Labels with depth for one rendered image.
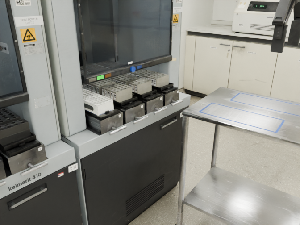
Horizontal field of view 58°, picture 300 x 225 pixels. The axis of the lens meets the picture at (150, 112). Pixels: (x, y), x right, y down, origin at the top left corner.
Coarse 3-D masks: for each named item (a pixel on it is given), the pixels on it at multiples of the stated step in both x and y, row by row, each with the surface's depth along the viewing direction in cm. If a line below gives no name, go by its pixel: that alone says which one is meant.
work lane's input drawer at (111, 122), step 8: (88, 112) 128; (112, 112) 127; (120, 112) 130; (88, 120) 128; (96, 120) 123; (104, 120) 123; (112, 120) 127; (120, 120) 131; (96, 128) 125; (104, 128) 124; (112, 128) 127; (120, 128) 126
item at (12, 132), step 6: (6, 126) 100; (12, 126) 100; (18, 126) 101; (24, 126) 103; (0, 132) 97; (6, 132) 99; (12, 132) 100; (18, 132) 102; (24, 132) 104; (0, 138) 98; (6, 138) 99; (12, 138) 101; (18, 138) 103; (6, 144) 100
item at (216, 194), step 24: (216, 96) 145; (240, 96) 145; (264, 96) 145; (216, 120) 119; (240, 120) 119; (264, 120) 119; (288, 120) 119; (216, 144) 173; (288, 144) 103; (216, 168) 177; (192, 192) 156; (216, 192) 156; (240, 192) 156; (264, 192) 156; (216, 216) 139; (240, 216) 139; (264, 216) 139; (288, 216) 139
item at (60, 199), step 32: (32, 0) 94; (32, 32) 97; (32, 64) 100; (32, 96) 104; (32, 128) 109; (64, 160) 112; (0, 192) 95; (32, 192) 106; (64, 192) 117; (0, 224) 99; (32, 224) 109; (64, 224) 122
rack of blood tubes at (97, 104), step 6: (84, 90) 143; (84, 96) 133; (90, 96) 133; (96, 96) 133; (102, 96) 133; (84, 102) 128; (90, 102) 126; (96, 102) 127; (102, 102) 126; (108, 102) 127; (90, 108) 134; (96, 108) 123; (102, 108) 125; (108, 108) 128; (96, 114) 124
